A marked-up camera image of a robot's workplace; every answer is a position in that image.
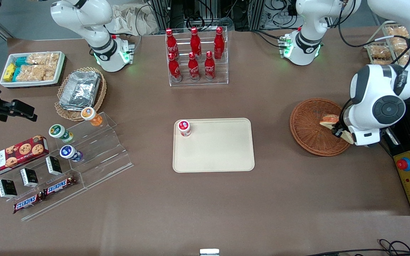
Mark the light tan wicker basket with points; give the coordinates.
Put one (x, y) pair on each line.
(100, 96)

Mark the clear acrylic bottle rack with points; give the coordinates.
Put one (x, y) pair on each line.
(222, 73)

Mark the beige plastic tray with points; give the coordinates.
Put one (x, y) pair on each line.
(219, 149)

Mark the green lid gum bottle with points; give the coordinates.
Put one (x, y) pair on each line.
(57, 131)

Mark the small black white box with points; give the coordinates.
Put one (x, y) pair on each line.
(54, 165)
(7, 188)
(29, 177)

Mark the stack of foil trays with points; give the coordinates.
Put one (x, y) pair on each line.
(80, 90)

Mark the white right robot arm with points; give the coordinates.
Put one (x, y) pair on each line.
(98, 35)

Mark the black aluminium frame rack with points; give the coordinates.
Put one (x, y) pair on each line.
(160, 14)

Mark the Snickers chocolate bar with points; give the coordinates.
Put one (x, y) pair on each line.
(27, 202)
(59, 186)

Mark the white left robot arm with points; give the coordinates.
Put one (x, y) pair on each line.
(376, 103)

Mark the white rectangular snack tray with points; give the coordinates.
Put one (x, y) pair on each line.
(59, 71)

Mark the red emergency stop button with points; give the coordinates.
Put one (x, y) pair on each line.
(404, 164)

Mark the orange lid gum bottle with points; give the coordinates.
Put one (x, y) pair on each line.
(89, 114)

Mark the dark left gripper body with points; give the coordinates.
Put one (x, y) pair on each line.
(342, 124)

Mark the clear acrylic step stand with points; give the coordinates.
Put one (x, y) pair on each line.
(101, 156)

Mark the clear rice cracker packet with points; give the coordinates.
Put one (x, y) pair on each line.
(43, 58)
(36, 73)

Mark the brown round wicker basket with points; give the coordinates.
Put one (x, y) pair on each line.
(304, 131)

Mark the yellow snack packet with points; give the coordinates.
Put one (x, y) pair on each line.
(9, 72)

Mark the clear pastry packet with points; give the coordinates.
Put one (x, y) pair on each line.
(383, 62)
(398, 33)
(380, 51)

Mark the triangular sandwich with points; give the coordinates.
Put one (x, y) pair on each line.
(327, 122)

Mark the red Walkers cookie box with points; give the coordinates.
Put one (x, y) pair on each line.
(12, 156)

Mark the red cola bottle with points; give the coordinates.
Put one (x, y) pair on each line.
(209, 68)
(219, 44)
(193, 69)
(171, 42)
(174, 69)
(195, 42)

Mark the beige crumpled cloth bag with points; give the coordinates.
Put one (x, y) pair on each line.
(133, 19)

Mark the red lid gum bottle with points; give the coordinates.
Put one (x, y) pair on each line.
(184, 128)

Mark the teal snack packet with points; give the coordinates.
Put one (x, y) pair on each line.
(16, 74)
(21, 62)

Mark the blue lid gum bottle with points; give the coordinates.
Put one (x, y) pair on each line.
(68, 152)

